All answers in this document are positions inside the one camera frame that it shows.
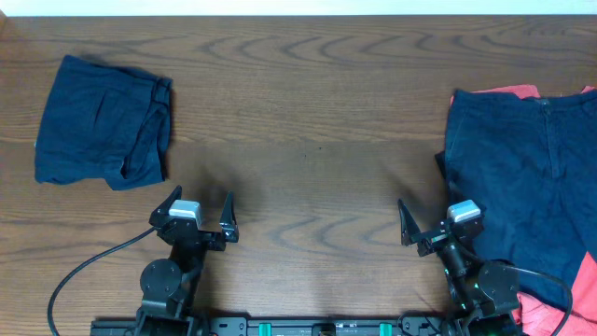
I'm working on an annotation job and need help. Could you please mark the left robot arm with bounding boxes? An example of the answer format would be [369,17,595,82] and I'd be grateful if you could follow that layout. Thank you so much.
[134,186,240,336]

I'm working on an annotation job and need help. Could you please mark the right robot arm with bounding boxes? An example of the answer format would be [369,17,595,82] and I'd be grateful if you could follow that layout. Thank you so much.
[397,200,521,336]

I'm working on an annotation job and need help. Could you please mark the folded navy shorts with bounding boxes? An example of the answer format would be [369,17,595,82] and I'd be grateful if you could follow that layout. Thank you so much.
[35,55,173,190]

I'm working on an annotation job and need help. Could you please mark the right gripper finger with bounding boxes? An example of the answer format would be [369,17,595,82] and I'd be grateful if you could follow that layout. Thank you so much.
[462,200,485,219]
[397,199,421,246]

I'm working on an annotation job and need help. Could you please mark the red t-shirt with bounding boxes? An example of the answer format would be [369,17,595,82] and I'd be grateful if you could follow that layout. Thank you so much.
[449,84,597,336]

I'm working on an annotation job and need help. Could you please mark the navy shorts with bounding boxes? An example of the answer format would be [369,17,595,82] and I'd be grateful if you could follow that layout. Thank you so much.
[35,55,173,190]
[435,89,597,311]

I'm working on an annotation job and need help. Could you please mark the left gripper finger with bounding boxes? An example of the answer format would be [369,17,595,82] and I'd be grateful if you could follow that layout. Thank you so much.
[219,191,239,243]
[149,185,182,225]

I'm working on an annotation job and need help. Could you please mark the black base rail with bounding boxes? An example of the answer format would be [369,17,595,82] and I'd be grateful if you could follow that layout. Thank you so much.
[90,315,467,336]

